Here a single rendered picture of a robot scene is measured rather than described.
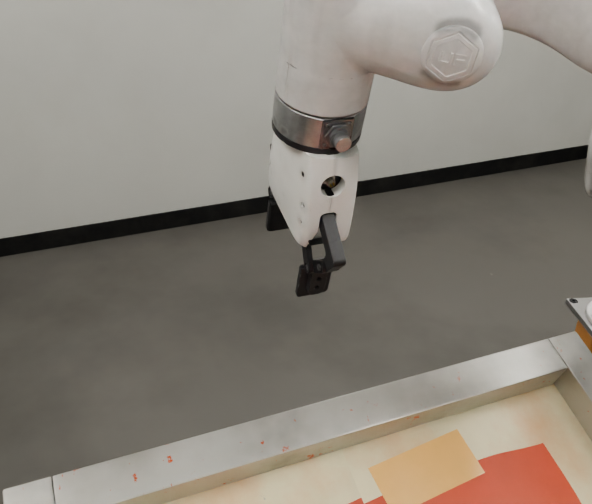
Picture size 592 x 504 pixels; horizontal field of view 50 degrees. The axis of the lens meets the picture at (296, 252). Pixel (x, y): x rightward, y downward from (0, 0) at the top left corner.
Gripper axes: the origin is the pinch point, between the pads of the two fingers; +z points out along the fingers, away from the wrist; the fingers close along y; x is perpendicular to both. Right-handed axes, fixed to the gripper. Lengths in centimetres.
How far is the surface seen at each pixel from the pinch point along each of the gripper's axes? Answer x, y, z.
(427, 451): -8.2, -18.9, 10.9
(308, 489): 4.3, -19.0, 11.0
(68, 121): 16, 267, 163
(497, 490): -13.1, -24.3, 11.3
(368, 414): -2.7, -15.3, 7.2
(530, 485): -16.6, -24.8, 11.4
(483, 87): -254, 269, 169
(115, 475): 20.5, -14.6, 7.2
